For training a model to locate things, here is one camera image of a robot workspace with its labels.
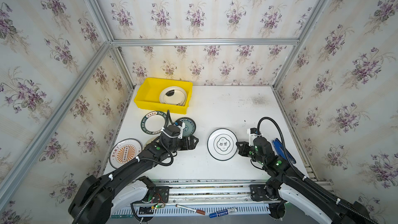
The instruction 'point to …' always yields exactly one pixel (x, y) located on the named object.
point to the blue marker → (228, 211)
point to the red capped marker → (190, 209)
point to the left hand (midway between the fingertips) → (193, 139)
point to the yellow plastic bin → (147, 96)
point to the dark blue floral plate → (190, 126)
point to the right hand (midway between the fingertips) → (234, 144)
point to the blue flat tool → (282, 151)
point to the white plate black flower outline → (222, 144)
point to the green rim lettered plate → (153, 122)
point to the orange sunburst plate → (124, 151)
